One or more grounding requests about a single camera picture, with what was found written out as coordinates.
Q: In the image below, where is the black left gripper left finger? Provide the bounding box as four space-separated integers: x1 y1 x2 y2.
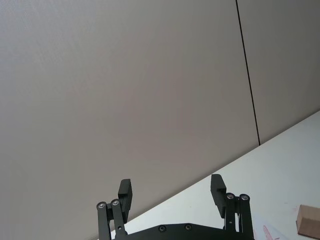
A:
96 178 134 240

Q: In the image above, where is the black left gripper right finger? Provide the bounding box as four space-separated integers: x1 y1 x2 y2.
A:
210 174 254 240

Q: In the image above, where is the white table cloth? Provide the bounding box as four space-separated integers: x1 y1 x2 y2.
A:
89 109 320 240

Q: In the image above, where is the brown cardboard box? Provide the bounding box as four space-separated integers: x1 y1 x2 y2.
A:
295 204 320 239

